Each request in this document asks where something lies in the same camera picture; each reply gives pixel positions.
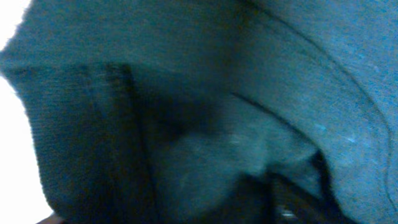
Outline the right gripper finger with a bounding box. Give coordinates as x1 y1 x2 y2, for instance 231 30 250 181
267 173 354 224

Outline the black t-shirt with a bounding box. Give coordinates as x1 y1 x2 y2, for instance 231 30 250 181
1 1 397 223

